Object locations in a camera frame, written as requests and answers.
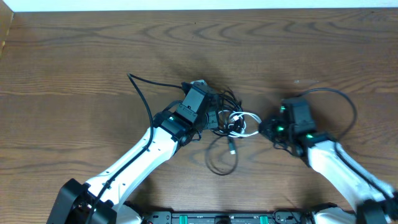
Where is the black USB cable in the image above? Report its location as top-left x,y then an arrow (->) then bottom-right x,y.
204,86 -> 246,176

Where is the white USB cable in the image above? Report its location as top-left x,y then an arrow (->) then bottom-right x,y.
217,111 -> 262,138

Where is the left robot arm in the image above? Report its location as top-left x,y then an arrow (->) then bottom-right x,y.
47,82 -> 219,223

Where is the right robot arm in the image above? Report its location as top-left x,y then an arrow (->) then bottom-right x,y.
259,97 -> 397,223

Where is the right camera cable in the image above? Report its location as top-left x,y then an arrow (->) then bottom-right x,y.
298,88 -> 392,200

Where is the camera cable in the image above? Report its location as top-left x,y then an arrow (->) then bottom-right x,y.
298,88 -> 392,200
83,73 -> 187,224

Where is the left camera cable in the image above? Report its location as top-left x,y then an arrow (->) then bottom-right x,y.
83,73 -> 187,224

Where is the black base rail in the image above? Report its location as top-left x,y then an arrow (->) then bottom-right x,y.
124,202 -> 358,224

